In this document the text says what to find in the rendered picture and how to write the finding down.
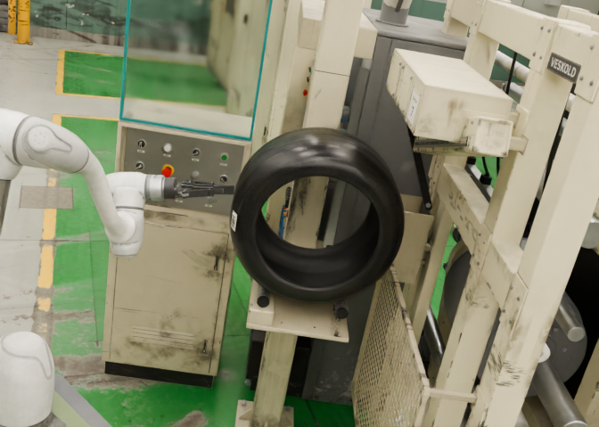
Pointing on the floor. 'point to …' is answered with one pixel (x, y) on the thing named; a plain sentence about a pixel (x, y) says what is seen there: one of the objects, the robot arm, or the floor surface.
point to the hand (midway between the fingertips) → (224, 189)
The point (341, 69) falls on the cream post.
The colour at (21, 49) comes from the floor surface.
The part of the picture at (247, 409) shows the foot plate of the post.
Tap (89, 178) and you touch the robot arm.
